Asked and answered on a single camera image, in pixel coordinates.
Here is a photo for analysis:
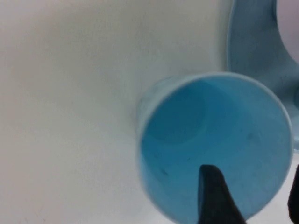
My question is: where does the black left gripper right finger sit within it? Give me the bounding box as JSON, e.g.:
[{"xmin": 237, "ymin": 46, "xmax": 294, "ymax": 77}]
[{"xmin": 287, "ymin": 164, "xmax": 299, "ymax": 224}]

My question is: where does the pale pink plastic cup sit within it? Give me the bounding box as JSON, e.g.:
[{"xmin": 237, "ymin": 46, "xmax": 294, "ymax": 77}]
[{"xmin": 272, "ymin": 0, "xmax": 299, "ymax": 69}]

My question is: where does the light blue plastic cup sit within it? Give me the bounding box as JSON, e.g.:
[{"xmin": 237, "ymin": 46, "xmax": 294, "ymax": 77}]
[{"xmin": 136, "ymin": 72, "xmax": 294, "ymax": 224}]

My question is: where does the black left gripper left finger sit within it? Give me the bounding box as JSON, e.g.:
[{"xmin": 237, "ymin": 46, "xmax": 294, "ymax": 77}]
[{"xmin": 198, "ymin": 164, "xmax": 249, "ymax": 224}]

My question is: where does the blue round cup stand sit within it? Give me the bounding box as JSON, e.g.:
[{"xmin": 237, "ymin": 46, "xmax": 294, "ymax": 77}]
[{"xmin": 226, "ymin": 0, "xmax": 299, "ymax": 154}]

